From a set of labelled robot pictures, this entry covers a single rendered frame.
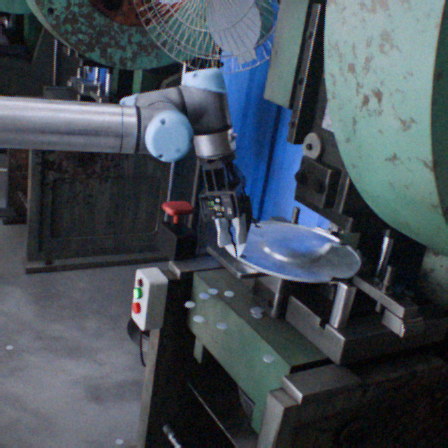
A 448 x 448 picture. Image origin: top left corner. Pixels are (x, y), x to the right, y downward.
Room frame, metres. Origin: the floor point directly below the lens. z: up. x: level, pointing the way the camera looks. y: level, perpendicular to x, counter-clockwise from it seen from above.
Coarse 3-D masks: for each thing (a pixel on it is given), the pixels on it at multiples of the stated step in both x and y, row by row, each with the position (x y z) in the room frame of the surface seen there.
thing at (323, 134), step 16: (320, 96) 1.26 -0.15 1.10; (320, 112) 1.26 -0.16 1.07; (320, 128) 1.25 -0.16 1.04; (304, 144) 1.26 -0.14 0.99; (320, 144) 1.23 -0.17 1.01; (336, 144) 1.20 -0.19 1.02; (304, 160) 1.23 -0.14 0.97; (320, 160) 1.22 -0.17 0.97; (336, 160) 1.19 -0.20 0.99; (304, 176) 1.21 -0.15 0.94; (320, 176) 1.18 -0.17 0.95; (336, 176) 1.17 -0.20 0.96; (304, 192) 1.21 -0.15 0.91; (320, 192) 1.17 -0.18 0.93; (336, 192) 1.17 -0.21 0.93; (352, 192) 1.16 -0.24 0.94; (336, 208) 1.17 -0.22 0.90; (352, 208) 1.17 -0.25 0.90; (368, 208) 1.19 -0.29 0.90
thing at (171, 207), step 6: (162, 204) 1.41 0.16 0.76; (168, 204) 1.40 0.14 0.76; (174, 204) 1.41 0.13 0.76; (180, 204) 1.42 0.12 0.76; (186, 204) 1.42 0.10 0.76; (168, 210) 1.38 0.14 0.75; (174, 210) 1.37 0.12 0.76; (180, 210) 1.38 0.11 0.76; (186, 210) 1.39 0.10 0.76; (192, 210) 1.40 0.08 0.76; (174, 216) 1.40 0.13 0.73; (174, 222) 1.40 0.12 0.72
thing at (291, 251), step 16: (272, 224) 1.32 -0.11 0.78; (288, 224) 1.33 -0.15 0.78; (256, 240) 1.21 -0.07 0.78; (272, 240) 1.21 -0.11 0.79; (288, 240) 1.23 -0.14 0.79; (304, 240) 1.25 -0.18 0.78; (320, 240) 1.27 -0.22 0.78; (336, 240) 1.29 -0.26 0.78; (256, 256) 1.13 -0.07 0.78; (272, 256) 1.14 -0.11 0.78; (288, 256) 1.14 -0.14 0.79; (304, 256) 1.15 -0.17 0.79; (320, 256) 1.17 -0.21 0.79; (336, 256) 1.20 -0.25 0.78; (352, 256) 1.21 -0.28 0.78; (272, 272) 1.06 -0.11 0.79; (288, 272) 1.08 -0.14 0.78; (304, 272) 1.09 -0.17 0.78; (320, 272) 1.10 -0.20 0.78; (336, 272) 1.11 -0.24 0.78; (352, 272) 1.13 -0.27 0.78
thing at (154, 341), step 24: (192, 264) 1.34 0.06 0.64; (216, 264) 1.36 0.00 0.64; (168, 288) 1.28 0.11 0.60; (168, 312) 1.28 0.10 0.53; (168, 336) 1.29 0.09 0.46; (192, 336) 1.34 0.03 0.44; (168, 360) 1.29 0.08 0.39; (192, 360) 1.34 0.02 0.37; (216, 360) 1.37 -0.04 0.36; (144, 384) 1.31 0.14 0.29; (168, 384) 1.30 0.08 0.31; (144, 408) 1.30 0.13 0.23; (168, 408) 1.30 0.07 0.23; (192, 408) 1.36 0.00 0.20; (144, 432) 1.28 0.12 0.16; (192, 432) 1.36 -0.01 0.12; (216, 432) 1.41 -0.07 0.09
